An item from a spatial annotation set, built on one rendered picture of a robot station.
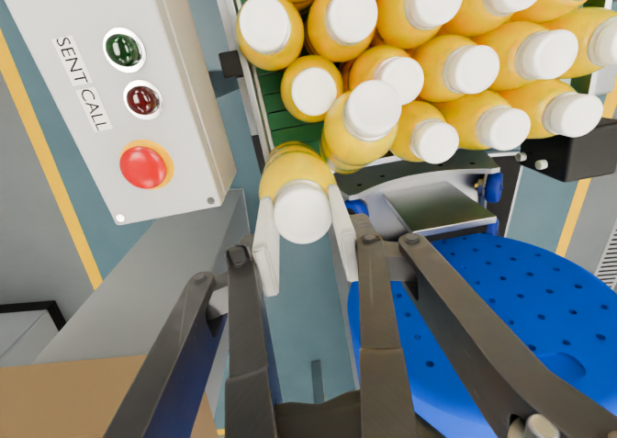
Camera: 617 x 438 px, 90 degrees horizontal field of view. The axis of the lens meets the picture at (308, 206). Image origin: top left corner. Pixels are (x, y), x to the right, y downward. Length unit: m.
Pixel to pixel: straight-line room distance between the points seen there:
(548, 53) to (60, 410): 0.68
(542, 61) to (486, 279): 0.24
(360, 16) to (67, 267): 1.87
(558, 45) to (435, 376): 0.31
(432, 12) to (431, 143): 0.11
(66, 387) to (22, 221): 1.42
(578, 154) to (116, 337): 0.86
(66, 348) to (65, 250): 1.13
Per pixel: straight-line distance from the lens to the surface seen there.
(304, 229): 0.20
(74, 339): 0.86
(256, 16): 0.29
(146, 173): 0.29
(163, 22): 0.28
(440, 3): 0.31
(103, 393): 0.58
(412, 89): 0.30
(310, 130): 0.47
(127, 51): 0.27
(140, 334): 0.79
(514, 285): 0.43
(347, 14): 0.29
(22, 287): 2.20
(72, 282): 2.04
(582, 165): 0.53
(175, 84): 0.28
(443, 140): 0.32
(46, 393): 0.62
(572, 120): 0.39
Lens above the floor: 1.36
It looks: 66 degrees down
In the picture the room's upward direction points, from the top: 172 degrees clockwise
